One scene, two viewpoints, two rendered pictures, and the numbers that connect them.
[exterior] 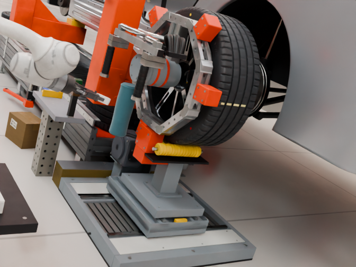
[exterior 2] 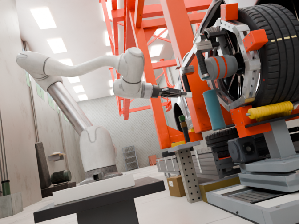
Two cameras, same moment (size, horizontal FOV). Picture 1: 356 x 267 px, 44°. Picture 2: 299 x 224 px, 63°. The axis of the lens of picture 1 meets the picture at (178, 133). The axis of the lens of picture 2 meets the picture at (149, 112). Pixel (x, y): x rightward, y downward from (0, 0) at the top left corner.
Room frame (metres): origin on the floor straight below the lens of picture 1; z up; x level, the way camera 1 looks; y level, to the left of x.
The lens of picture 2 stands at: (0.52, -0.11, 0.39)
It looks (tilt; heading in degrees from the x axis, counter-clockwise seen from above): 11 degrees up; 29
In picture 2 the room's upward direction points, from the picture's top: 13 degrees counter-clockwise
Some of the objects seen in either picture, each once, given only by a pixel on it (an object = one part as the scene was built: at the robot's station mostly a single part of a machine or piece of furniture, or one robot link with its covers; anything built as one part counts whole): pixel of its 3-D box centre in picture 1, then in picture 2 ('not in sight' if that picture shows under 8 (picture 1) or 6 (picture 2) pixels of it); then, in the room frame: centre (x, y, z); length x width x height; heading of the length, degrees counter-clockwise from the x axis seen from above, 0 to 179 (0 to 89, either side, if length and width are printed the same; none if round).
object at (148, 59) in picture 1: (153, 60); (202, 46); (1.82, 0.19, 0.93); 0.09 x 0.05 x 0.05; 128
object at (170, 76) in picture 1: (155, 71); (217, 67); (2.04, 0.18, 0.85); 0.21 x 0.14 x 0.14; 128
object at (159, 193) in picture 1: (167, 174); (279, 142); (2.18, -0.01, 0.32); 0.40 x 0.30 x 0.28; 38
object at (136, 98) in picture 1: (140, 82); (202, 64); (1.80, 0.21, 0.83); 0.04 x 0.04 x 0.16
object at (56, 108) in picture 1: (58, 106); (182, 147); (2.40, 0.70, 0.44); 0.43 x 0.17 x 0.03; 38
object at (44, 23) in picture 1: (58, 20); (183, 133); (4.21, 1.39, 0.69); 0.52 x 0.17 x 0.35; 128
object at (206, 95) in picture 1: (206, 95); (254, 40); (1.83, -0.07, 0.85); 0.09 x 0.08 x 0.07; 38
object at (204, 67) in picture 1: (168, 73); (227, 66); (2.08, 0.13, 0.85); 0.54 x 0.07 x 0.54; 38
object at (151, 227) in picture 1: (155, 203); (286, 174); (2.20, 0.01, 0.13); 0.50 x 0.36 x 0.10; 38
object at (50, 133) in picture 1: (48, 140); (188, 174); (2.43, 0.72, 0.21); 0.10 x 0.10 x 0.42; 38
